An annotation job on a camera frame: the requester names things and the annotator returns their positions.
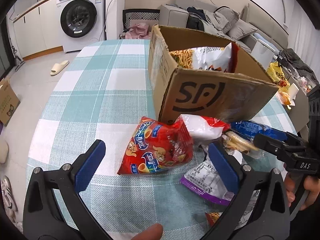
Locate white paper cup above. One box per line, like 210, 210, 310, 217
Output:
288, 83, 299, 100

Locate white front-load washing machine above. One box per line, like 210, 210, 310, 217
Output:
56, 0, 105, 53

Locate beige slipper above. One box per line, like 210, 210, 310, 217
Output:
50, 60, 69, 76

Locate person's right hand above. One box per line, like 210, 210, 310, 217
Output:
284, 173, 320, 211

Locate white kitchen cabinets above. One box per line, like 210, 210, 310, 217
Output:
14, 0, 62, 57

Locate white red noodle snack bag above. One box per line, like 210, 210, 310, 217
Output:
170, 42, 239, 73

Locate small cardboard box on floor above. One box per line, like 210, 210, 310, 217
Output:
0, 79, 20, 126

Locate purple white snack bag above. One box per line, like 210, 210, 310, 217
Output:
180, 156, 234, 206

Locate white grey printed snack bag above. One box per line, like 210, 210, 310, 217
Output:
205, 189, 262, 230

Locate teal checked tablecloth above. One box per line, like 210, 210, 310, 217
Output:
25, 38, 298, 240

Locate black patterned chair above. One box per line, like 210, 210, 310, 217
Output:
123, 9, 160, 31

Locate red orange chip bag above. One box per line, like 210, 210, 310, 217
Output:
117, 116, 194, 175

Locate yellow plastic bag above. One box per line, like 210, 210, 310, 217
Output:
267, 61, 290, 91

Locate grey fabric sofa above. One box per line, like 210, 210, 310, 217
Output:
158, 0, 289, 53

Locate grey sofa cushion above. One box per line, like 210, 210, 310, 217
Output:
227, 19, 257, 41

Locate person's left hand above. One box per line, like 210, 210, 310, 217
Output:
132, 223, 163, 240

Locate pink cloth pile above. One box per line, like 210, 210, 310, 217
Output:
124, 23, 151, 40

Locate white red balloon gum bag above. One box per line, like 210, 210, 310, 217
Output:
178, 114, 231, 146

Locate clear wafer biscuit pack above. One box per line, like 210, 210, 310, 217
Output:
222, 131, 264, 159

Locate blue cookie packet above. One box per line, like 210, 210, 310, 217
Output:
231, 121, 287, 141

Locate pile of clothes on sofa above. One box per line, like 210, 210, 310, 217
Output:
186, 7, 232, 37

